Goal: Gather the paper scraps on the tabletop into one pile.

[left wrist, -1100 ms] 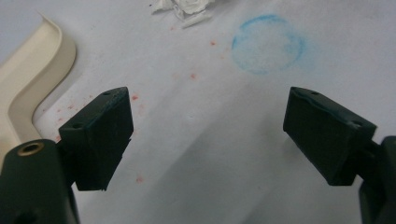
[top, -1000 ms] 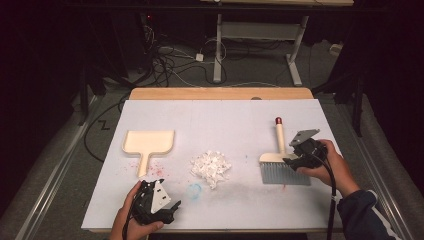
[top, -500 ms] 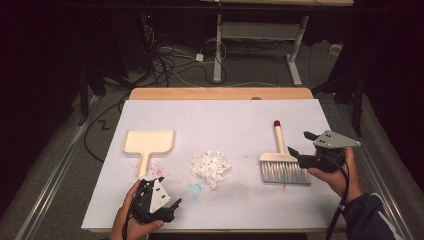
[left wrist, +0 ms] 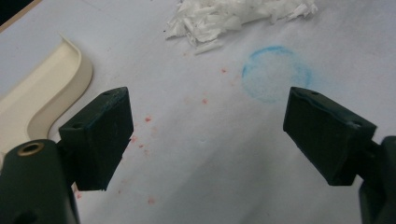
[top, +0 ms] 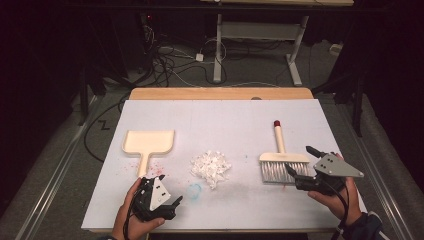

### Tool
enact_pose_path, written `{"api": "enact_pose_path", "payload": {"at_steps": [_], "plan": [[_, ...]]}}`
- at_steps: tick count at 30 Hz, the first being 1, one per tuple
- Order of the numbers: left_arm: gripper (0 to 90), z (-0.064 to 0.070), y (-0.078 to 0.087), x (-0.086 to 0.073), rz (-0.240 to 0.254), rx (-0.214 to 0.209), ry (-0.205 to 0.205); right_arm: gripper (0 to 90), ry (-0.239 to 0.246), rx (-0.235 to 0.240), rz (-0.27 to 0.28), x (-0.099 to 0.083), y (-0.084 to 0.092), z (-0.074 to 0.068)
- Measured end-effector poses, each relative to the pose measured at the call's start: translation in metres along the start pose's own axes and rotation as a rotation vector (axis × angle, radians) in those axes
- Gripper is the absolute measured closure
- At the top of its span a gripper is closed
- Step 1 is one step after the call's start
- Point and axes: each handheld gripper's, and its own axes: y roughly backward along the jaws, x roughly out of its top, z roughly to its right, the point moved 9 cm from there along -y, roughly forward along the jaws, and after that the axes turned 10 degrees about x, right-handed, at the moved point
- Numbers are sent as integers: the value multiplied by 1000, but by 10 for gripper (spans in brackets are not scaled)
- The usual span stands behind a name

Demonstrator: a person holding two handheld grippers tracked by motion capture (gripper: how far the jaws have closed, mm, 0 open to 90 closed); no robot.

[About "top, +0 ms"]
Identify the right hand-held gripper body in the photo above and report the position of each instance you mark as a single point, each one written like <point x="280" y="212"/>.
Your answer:
<point x="336" y="168"/>

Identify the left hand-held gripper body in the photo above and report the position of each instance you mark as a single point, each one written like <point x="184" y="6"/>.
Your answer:
<point x="156" y="196"/>

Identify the cream brush with red cap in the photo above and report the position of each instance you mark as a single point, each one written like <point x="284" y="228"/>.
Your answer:
<point x="280" y="140"/>

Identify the pile of white paper scraps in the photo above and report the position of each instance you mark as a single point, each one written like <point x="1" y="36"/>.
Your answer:
<point x="210" y="166"/>

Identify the person's left hand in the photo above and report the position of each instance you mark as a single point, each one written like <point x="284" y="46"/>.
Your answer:
<point x="138" y="228"/>

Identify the person's right hand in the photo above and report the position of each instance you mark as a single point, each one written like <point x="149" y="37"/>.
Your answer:
<point x="346" y="206"/>

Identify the cream plastic dustpan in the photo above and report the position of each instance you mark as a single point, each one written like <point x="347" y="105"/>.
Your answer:
<point x="148" y="143"/>

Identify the black metal stand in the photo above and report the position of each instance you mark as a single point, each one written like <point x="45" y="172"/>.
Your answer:
<point x="357" y="106"/>
<point x="83" y="100"/>

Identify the white board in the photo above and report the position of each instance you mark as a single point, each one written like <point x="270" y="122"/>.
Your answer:
<point x="233" y="116"/>

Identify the wooden table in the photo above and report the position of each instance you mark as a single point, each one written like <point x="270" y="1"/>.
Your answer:
<point x="216" y="93"/>

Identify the white power adapter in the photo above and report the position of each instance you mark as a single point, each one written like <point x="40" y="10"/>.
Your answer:
<point x="199" y="57"/>

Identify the white metal desk frame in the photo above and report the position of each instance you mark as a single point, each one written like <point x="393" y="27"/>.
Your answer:
<point x="260" y="30"/>

